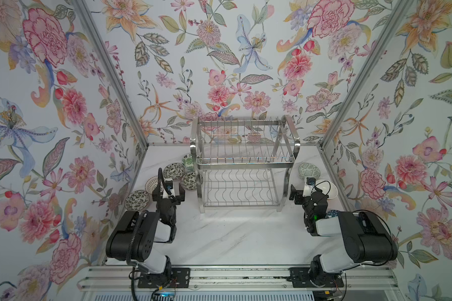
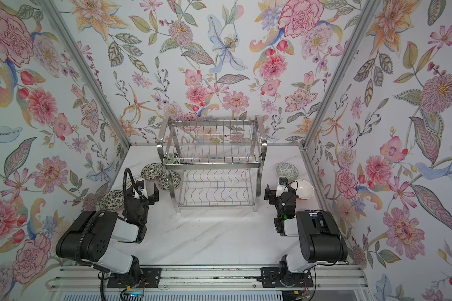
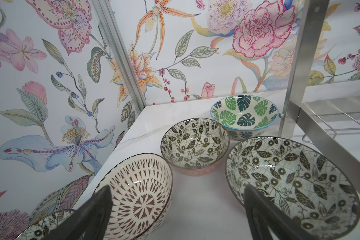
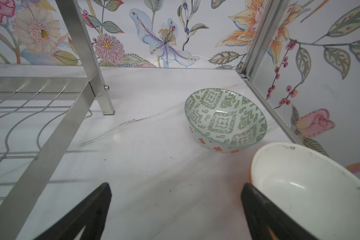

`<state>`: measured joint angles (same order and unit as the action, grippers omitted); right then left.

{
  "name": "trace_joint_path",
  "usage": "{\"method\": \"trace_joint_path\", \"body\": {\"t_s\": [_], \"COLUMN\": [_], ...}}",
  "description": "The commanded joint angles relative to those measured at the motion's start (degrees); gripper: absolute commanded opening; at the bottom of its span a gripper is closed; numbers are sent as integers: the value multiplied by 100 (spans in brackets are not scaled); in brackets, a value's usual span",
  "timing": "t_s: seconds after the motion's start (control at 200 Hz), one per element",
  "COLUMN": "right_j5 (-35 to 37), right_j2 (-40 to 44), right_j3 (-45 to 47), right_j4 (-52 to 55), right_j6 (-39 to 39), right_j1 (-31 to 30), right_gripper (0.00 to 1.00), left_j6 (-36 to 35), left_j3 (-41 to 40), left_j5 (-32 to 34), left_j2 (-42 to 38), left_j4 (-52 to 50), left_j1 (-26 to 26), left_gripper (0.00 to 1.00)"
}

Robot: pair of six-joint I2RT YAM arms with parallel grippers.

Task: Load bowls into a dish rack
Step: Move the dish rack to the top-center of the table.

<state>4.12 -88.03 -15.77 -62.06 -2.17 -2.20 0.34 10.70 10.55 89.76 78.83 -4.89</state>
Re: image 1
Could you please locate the blue geometric pattern bowl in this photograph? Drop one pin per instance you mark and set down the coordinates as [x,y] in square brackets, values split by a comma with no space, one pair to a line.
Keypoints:
[332,213]

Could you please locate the green leaf pattern bowl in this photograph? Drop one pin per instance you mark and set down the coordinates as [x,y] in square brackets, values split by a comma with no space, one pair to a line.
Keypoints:
[188,163]

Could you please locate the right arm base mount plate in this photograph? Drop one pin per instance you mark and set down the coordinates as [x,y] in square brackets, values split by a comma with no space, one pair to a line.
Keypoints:
[302,277]

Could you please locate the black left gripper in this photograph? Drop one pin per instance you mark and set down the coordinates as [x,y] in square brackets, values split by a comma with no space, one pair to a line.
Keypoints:
[177,199]

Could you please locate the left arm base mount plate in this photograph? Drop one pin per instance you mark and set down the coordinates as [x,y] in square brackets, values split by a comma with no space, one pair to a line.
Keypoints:
[174,278]

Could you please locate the steel two-tier dish rack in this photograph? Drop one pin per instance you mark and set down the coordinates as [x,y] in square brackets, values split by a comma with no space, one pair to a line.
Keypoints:
[243,163]

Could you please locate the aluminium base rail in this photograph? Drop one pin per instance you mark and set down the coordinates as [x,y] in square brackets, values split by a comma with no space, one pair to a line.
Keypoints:
[202,278]

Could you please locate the pale green patterned bowl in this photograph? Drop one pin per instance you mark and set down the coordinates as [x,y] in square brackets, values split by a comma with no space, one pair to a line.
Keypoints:
[308,170]

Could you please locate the dark floral bowl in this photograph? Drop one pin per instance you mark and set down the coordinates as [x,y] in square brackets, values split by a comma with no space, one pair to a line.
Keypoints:
[189,181]

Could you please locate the dark patterned bowl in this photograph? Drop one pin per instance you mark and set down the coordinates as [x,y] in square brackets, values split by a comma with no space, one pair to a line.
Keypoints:
[137,201]

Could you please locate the dark speckled pattern bowl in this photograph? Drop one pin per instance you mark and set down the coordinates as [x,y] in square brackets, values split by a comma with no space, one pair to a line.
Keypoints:
[174,171]

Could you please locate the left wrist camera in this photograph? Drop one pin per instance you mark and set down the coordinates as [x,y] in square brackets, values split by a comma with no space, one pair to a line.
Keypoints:
[168,186]

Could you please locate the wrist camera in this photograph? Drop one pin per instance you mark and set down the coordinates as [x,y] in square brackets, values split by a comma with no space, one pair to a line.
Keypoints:
[310,184]
[168,186]

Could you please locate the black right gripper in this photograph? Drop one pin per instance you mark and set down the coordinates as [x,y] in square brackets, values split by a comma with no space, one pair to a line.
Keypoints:
[299,196]

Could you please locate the white lattice pattern bowl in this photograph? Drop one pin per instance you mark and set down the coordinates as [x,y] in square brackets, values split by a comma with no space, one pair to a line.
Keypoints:
[151,185]

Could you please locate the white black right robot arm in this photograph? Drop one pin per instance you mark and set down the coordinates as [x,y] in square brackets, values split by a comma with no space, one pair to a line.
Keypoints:
[365,239]

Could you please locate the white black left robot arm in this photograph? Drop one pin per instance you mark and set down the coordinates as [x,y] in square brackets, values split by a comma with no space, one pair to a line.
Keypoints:
[133,238]

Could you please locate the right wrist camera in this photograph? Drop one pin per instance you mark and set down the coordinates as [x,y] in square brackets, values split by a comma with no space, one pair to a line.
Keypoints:
[310,184]

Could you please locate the plain white bowl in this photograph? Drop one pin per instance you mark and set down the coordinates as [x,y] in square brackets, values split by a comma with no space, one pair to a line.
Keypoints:
[327,188]

